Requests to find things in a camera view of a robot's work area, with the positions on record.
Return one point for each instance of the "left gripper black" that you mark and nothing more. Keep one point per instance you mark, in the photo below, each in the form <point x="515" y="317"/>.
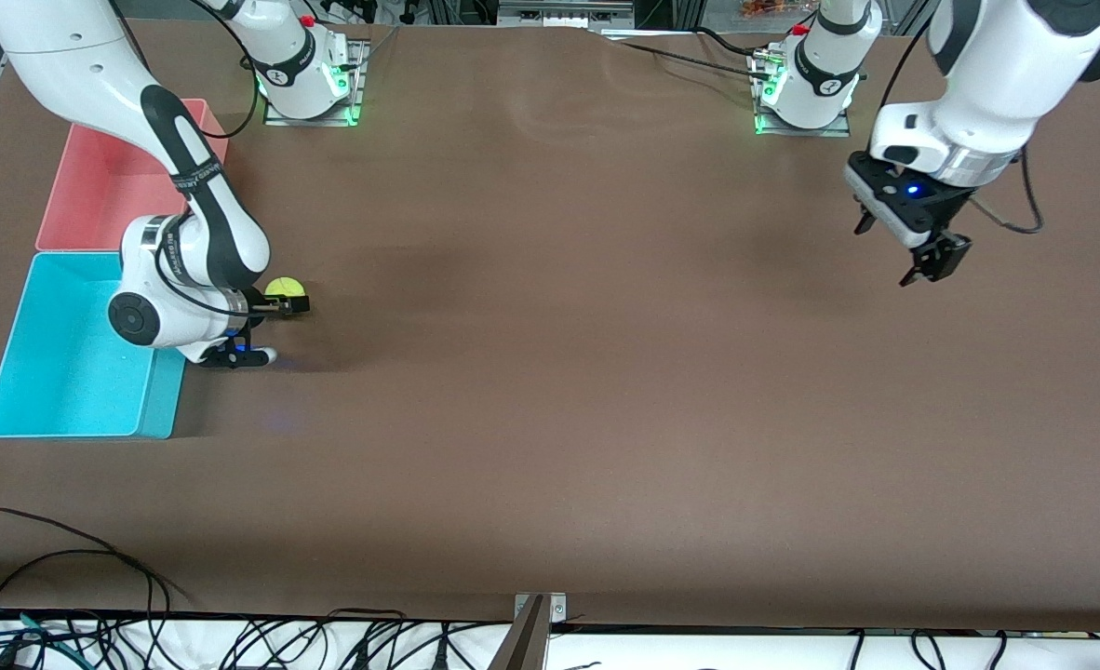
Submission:
<point x="941" y="246"/>

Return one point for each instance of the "pink plastic bin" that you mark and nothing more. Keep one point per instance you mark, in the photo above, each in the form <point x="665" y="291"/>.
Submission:
<point x="94" y="195"/>

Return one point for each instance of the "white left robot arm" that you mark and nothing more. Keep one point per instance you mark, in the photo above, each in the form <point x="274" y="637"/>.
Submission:
<point x="1006" y="65"/>

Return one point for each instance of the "aluminium rail with sockets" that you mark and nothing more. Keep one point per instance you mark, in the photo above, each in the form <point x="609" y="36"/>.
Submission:
<point x="559" y="14"/>

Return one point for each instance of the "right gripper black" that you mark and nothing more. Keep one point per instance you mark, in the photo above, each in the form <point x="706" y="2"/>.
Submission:
<point x="258" y="303"/>

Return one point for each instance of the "yellow-green tennis ball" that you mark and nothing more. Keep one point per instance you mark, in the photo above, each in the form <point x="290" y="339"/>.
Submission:
<point x="283" y="287"/>

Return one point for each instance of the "blue plastic bin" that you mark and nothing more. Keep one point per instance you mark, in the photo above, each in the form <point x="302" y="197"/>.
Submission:
<point x="57" y="381"/>

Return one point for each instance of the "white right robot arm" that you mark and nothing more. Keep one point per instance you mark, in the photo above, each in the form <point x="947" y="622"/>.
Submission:
<point x="66" y="56"/>

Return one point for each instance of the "grey metal bar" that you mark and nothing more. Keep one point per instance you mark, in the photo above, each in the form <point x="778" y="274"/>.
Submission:
<point x="524" y="642"/>

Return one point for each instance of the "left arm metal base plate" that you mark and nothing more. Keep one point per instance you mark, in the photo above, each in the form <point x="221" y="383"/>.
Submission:
<point x="801" y="132"/>

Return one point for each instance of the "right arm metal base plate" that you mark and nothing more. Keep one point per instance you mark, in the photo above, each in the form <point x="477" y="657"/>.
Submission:
<point x="313" y="121"/>

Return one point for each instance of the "metal table edge bracket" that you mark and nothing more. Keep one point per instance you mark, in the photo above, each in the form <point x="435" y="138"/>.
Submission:
<point x="557" y="609"/>

